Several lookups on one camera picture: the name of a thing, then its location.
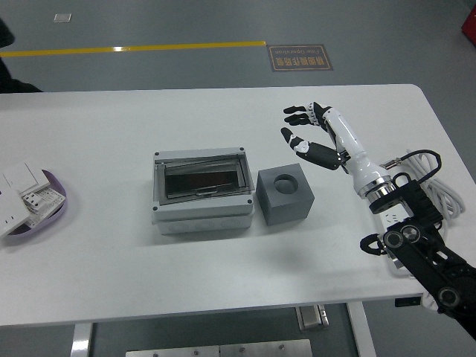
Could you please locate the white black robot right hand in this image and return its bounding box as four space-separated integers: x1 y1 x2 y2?
280 101 391 200

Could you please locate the grey electrical box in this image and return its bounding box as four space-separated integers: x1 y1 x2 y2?
151 147 256 236

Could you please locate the grey cube with round hole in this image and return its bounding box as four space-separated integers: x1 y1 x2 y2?
256 162 316 227

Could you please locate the white power strip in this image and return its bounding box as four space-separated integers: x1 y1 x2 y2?
379 206 417 279

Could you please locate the brown floor sign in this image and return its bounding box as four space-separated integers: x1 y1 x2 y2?
266 44 334 72

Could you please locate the red object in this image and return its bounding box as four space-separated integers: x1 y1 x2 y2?
460 7 476 36

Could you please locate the white table leg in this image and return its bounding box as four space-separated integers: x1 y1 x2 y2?
347 301 377 357
70 322 93 357

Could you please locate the yellow floor tape line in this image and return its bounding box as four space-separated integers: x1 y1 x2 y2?
0 39 267 59

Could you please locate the purple plastic tray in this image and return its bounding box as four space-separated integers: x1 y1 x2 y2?
1 169 70 246

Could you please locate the white perforated panel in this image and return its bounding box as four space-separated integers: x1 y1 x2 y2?
25 187 66 228

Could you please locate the small white socket module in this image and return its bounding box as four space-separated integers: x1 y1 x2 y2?
21 191 44 209

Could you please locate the person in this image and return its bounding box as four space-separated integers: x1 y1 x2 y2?
0 18 42 94

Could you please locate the white power cord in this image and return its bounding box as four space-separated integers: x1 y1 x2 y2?
407 150 466 226

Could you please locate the grey metal table bracket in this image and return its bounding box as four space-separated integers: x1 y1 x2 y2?
296 304 330 331

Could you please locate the grey metal base plate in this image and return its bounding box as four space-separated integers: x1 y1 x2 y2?
219 338 313 357
125 344 220 357

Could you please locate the white wall switch plate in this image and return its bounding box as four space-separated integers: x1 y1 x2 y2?
2 161 52 195

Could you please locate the white wall socket panel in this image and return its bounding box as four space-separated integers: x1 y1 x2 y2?
0 185 33 239

